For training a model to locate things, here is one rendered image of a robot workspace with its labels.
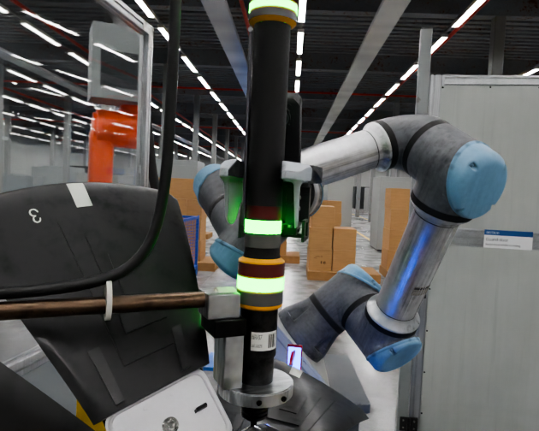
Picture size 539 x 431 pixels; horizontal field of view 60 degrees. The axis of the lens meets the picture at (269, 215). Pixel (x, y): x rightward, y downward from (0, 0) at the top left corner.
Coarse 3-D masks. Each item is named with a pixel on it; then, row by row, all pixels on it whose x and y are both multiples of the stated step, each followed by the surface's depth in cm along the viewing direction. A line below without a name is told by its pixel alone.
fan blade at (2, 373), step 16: (0, 368) 21; (0, 384) 21; (16, 384) 22; (32, 384) 22; (0, 400) 21; (16, 400) 22; (32, 400) 22; (48, 400) 23; (0, 416) 21; (16, 416) 22; (32, 416) 22; (48, 416) 23; (64, 416) 23
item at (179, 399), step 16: (176, 384) 41; (192, 384) 41; (208, 384) 41; (144, 400) 39; (160, 400) 40; (176, 400) 40; (192, 400) 40; (208, 400) 40; (112, 416) 38; (128, 416) 38; (144, 416) 39; (160, 416) 39; (176, 416) 39; (192, 416) 39; (208, 416) 40; (224, 416) 40
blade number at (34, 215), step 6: (36, 204) 45; (24, 210) 44; (30, 210) 44; (36, 210) 44; (42, 210) 45; (24, 216) 43; (30, 216) 44; (36, 216) 44; (42, 216) 44; (30, 222) 43; (36, 222) 44; (42, 222) 44; (48, 222) 44; (30, 228) 43; (36, 228) 43
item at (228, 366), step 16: (208, 288) 43; (208, 304) 40; (224, 304) 41; (208, 320) 42; (224, 320) 41; (240, 320) 41; (224, 336) 40; (240, 336) 42; (224, 352) 41; (240, 352) 42; (224, 368) 41; (240, 368) 42; (224, 384) 41; (240, 384) 42; (272, 384) 43; (288, 384) 43; (240, 400) 41; (256, 400) 41; (272, 400) 41
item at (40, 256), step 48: (48, 192) 46; (96, 192) 49; (144, 192) 53; (0, 240) 41; (48, 240) 43; (96, 240) 45; (96, 288) 42; (144, 288) 44; (192, 288) 46; (48, 336) 39; (96, 336) 40; (144, 336) 41; (192, 336) 43; (96, 384) 38; (144, 384) 39
